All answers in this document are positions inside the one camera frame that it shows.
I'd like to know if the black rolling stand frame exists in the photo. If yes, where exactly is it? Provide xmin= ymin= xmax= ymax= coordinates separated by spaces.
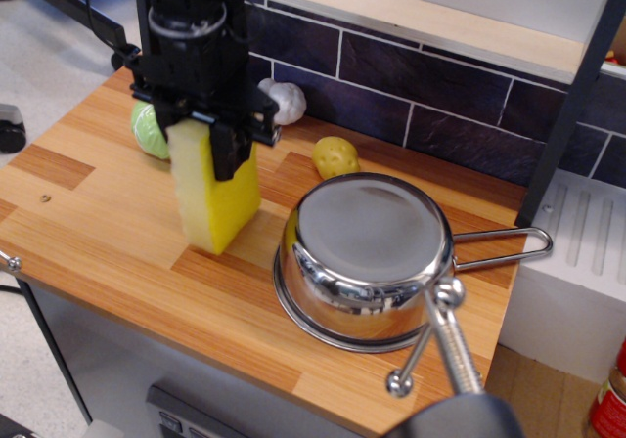
xmin=0 ymin=0 xmax=143 ymax=71

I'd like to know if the wooden wall shelf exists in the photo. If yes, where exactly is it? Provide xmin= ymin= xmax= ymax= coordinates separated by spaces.
xmin=270 ymin=0 xmax=587 ymax=84

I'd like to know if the yellow rectangular sponge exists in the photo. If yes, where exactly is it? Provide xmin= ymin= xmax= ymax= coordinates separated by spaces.
xmin=167 ymin=119 xmax=261 ymax=255

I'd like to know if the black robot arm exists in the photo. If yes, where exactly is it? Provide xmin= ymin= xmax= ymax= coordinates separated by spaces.
xmin=126 ymin=0 xmax=280 ymax=181

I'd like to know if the green toy cabbage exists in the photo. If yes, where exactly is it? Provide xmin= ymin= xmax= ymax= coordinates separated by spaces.
xmin=130 ymin=101 xmax=170 ymax=160

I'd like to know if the grey oven control panel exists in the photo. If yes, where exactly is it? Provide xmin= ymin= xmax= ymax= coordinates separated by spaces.
xmin=146 ymin=385 xmax=243 ymax=438

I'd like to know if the black vertical shelf post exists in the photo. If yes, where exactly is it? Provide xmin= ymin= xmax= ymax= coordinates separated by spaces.
xmin=514 ymin=0 xmax=625 ymax=228

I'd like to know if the stainless steel pot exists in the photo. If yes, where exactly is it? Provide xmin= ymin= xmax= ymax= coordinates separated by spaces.
xmin=274 ymin=172 xmax=553 ymax=354

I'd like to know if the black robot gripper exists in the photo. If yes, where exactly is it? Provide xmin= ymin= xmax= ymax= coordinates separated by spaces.
xmin=128 ymin=12 xmax=280 ymax=182

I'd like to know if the white ribbed drainboard unit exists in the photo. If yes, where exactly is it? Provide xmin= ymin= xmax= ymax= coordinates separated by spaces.
xmin=499 ymin=171 xmax=625 ymax=383

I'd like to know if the white toy garlic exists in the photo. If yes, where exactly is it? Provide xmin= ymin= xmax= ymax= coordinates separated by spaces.
xmin=258 ymin=78 xmax=307 ymax=126

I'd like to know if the black caster wheel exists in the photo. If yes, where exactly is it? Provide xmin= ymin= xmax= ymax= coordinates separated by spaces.
xmin=0 ymin=104 xmax=26 ymax=153

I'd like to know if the yellow toy potato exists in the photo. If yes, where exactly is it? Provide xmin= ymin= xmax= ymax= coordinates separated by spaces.
xmin=312 ymin=136 xmax=360 ymax=179

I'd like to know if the small chrome side knob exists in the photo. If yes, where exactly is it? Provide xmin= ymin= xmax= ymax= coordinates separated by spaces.
xmin=0 ymin=251 xmax=22 ymax=273

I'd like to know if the chrome clamp screw handle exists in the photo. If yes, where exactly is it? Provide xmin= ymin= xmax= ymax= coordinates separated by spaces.
xmin=386 ymin=277 xmax=484 ymax=398

